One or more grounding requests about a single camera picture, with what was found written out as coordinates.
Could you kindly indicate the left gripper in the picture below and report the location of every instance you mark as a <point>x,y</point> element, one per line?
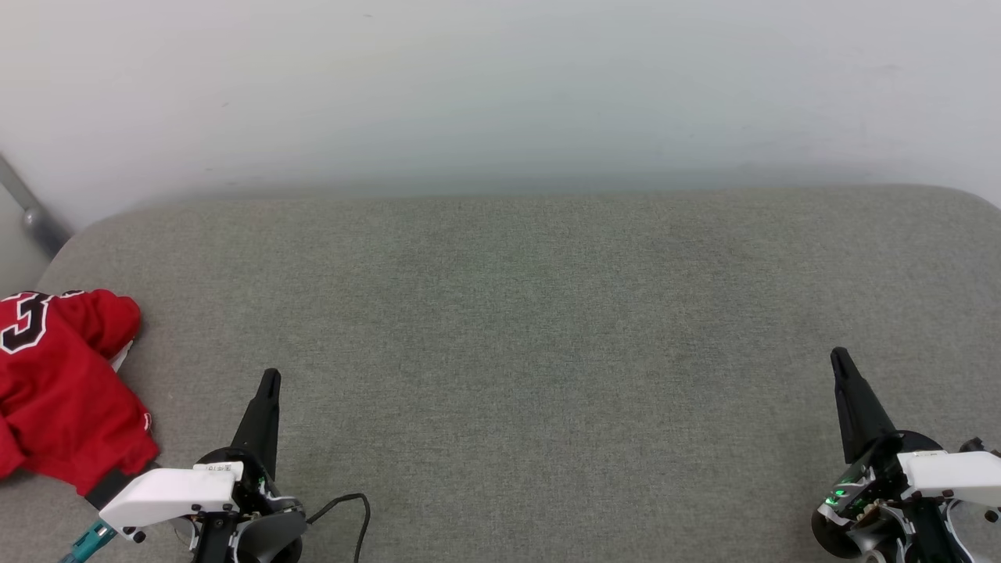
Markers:
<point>258,500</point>

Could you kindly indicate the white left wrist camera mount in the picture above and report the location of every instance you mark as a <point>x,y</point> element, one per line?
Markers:
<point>168,493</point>

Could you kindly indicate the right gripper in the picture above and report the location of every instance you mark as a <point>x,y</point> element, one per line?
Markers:
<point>876,485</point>

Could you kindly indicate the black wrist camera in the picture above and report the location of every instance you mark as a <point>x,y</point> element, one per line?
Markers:
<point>109,486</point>
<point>977,446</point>

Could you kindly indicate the red Bulls basketball jersey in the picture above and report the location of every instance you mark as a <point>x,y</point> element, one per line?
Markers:
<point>59,391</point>

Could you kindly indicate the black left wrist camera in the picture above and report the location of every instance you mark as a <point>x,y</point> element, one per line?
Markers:
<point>109,486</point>

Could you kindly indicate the grey metal pole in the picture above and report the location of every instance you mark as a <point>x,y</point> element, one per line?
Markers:
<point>31,215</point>

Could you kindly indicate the teal left camera connector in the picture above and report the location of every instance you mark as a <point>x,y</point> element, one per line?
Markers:
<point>90,541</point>

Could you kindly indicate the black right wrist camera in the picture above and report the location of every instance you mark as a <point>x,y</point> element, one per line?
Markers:
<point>977,446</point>

